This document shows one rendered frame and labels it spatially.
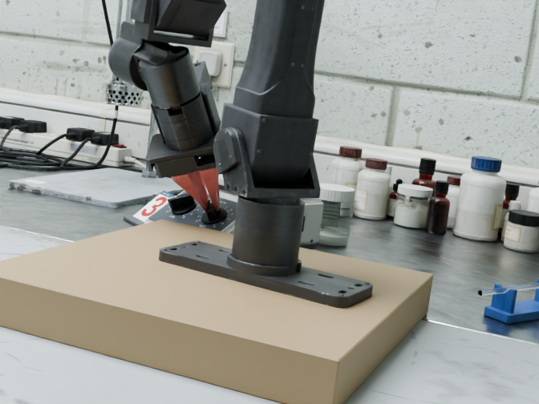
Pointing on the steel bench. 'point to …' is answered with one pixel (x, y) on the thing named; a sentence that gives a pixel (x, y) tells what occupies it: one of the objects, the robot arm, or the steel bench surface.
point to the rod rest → (528, 309)
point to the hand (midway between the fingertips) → (212, 204)
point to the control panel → (198, 216)
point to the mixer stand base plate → (99, 187)
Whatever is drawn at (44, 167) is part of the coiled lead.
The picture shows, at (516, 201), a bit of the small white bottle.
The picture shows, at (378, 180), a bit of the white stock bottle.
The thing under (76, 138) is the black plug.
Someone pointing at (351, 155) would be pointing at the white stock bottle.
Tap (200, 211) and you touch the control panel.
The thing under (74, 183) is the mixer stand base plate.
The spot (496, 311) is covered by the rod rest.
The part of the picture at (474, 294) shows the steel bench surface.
